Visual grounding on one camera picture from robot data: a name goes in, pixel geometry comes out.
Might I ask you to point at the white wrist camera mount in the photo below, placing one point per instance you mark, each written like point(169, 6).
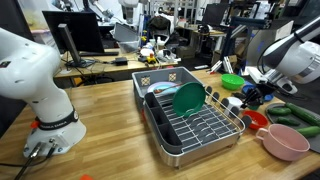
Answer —
point(263, 75)

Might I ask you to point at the dark green plastic cup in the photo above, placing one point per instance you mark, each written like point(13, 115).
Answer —
point(254, 107)

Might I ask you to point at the small dark green cucumber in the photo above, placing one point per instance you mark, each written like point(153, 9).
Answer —
point(288, 121)

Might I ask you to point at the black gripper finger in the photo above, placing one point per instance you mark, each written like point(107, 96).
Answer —
point(249, 95)
point(254, 101)

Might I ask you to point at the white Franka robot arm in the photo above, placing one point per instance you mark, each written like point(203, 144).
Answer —
point(33, 76)

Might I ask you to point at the silver panel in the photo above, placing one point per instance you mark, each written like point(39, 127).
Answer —
point(255, 50)

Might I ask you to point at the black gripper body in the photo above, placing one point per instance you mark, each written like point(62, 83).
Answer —
point(263, 90)

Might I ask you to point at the dark green plate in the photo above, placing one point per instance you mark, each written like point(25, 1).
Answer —
point(189, 99)

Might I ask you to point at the black computer monitor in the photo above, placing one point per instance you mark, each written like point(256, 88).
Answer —
point(76, 30)

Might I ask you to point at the wooden desk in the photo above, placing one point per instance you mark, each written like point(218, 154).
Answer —
point(100, 68)

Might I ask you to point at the pale plate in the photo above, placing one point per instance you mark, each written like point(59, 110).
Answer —
point(160, 87)

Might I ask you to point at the blue metal frame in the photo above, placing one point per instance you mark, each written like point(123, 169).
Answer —
point(250, 22)

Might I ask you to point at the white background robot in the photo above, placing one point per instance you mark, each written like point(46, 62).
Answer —
point(128, 11)

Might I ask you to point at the small red bowl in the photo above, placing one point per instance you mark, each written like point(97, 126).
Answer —
point(256, 120)

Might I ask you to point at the bright green bowl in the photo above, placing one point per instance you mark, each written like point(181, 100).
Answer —
point(232, 81)

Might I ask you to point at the dark background monitor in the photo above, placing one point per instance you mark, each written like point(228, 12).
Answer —
point(215, 15)

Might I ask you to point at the round grey tray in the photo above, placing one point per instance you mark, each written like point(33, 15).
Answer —
point(315, 145)

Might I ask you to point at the grey plastic tub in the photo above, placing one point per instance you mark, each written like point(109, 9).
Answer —
point(156, 75)

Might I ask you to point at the white mug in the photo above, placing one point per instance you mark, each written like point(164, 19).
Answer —
point(235, 102)

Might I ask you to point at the aluminium rail stand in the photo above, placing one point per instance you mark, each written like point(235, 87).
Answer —
point(227, 65)

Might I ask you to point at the clear bin with grey lid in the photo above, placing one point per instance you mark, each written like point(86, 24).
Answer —
point(128, 46)

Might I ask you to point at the small orange block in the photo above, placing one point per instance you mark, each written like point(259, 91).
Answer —
point(86, 177)

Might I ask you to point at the black power brick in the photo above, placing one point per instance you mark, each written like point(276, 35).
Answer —
point(121, 61)

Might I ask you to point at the white headset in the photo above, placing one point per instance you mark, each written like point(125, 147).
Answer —
point(166, 55)

